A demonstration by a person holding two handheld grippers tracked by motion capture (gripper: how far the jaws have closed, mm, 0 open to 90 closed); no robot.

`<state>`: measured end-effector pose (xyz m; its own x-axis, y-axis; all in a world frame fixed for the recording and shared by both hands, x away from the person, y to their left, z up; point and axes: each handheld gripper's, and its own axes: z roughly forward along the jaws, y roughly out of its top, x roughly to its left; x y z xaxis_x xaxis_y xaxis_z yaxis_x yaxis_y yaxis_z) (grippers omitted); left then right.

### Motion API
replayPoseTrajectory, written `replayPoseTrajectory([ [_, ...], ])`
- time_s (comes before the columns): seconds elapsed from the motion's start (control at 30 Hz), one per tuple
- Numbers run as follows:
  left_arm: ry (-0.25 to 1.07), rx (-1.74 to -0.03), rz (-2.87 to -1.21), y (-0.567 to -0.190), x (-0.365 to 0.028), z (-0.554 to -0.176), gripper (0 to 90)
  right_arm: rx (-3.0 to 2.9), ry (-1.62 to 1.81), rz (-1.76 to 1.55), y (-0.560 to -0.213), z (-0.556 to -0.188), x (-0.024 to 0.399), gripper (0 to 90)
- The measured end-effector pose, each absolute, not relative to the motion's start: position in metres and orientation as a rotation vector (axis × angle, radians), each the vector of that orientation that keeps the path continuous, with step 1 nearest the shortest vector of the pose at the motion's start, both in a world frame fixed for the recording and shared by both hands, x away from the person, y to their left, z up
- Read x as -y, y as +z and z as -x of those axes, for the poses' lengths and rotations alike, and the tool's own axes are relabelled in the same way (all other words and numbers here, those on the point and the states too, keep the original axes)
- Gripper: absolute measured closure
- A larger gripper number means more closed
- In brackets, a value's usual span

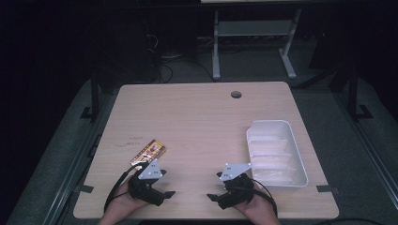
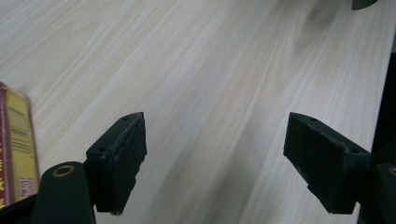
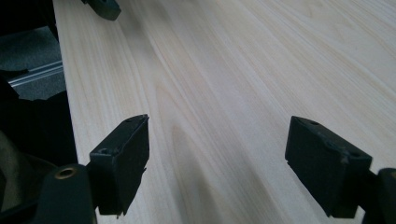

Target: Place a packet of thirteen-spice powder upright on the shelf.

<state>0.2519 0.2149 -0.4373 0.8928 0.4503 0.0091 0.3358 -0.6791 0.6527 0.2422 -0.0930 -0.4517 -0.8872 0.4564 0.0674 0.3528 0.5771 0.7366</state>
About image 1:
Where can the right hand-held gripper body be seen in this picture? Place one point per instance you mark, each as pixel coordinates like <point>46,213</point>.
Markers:
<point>236,190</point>

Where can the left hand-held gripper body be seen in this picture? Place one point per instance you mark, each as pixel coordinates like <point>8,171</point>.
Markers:
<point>147,190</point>

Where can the gold snack packet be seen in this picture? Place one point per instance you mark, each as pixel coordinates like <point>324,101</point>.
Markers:
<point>148,153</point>

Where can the white plastic bin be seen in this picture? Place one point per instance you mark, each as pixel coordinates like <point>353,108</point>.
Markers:
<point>275,153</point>

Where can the person's right hand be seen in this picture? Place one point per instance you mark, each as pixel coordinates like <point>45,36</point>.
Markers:
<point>258,207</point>

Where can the person's left hand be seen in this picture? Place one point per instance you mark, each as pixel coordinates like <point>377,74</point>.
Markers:
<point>120,203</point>

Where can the black tape strip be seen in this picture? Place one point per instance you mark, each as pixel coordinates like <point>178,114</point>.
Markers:
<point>86,188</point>
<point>327,189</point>

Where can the black metal stand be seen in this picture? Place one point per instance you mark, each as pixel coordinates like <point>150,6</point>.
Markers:
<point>354,93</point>
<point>94,97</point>

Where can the white metal desk frame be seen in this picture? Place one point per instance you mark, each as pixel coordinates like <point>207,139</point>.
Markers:
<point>255,28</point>

